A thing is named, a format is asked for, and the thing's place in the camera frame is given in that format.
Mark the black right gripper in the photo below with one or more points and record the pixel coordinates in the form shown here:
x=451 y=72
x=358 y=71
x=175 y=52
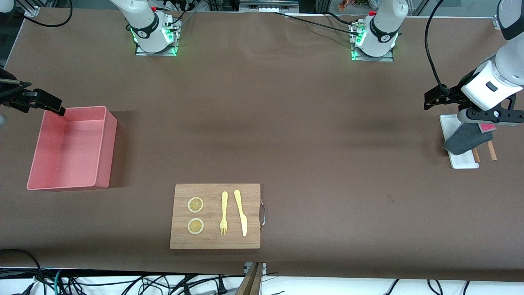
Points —
x=12 y=95

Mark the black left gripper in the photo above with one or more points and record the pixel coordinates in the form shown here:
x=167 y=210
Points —
x=453 y=93

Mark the grey and pink cloth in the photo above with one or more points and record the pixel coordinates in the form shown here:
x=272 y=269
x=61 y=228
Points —
x=464 y=139

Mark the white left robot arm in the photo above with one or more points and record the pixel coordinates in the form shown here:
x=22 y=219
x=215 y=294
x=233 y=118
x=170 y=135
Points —
x=505 y=61

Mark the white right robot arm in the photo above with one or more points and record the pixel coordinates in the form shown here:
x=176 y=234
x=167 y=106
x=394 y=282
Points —
x=143 y=24

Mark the pink plastic bin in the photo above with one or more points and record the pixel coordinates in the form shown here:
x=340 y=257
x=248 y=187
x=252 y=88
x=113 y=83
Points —
x=69 y=151

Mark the white rectangular tray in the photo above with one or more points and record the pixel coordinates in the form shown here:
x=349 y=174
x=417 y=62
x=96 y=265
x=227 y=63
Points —
x=464 y=160

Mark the brown wooden stick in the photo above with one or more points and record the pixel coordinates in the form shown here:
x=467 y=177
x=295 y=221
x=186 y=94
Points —
x=476 y=155
x=492 y=151

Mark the grey power strip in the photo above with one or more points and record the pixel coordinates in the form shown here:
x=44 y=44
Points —
x=268 y=6

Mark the lemon slice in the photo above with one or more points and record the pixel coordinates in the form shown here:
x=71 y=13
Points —
x=195 y=205
x=195 y=226

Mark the yellow plastic fork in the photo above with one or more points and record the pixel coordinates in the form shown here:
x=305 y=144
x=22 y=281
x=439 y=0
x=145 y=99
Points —
x=224 y=205

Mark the yellow plastic knife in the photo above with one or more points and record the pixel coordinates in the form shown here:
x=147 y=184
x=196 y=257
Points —
x=240 y=209

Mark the wooden cutting board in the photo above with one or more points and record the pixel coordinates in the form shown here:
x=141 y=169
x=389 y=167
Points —
x=215 y=241

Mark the wooden plank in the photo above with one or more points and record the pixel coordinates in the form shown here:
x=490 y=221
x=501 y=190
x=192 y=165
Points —
x=250 y=282

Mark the aluminium frame corner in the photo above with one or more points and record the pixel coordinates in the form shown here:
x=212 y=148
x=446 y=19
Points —
x=496 y=22
x=30 y=9

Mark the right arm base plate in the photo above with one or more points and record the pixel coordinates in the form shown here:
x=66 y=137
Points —
x=172 y=41

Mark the small metal bracket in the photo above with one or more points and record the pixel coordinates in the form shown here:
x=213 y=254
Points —
x=247 y=268

